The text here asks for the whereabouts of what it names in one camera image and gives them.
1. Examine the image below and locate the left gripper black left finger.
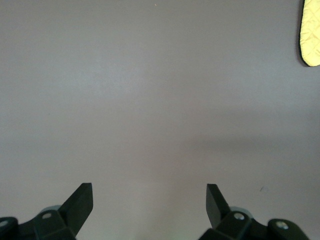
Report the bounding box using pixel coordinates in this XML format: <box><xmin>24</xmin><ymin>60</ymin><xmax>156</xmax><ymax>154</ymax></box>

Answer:
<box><xmin>0</xmin><ymin>182</ymin><xmax>94</xmax><ymax>240</ymax></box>

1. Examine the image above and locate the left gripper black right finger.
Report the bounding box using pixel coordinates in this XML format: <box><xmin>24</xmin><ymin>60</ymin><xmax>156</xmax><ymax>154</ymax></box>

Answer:
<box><xmin>198</xmin><ymin>183</ymin><xmax>311</xmax><ymax>240</ymax></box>

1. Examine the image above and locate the yellow quilted oven mitt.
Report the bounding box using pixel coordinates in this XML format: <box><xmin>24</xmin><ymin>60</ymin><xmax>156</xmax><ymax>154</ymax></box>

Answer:
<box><xmin>297</xmin><ymin>0</ymin><xmax>320</xmax><ymax>68</ymax></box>

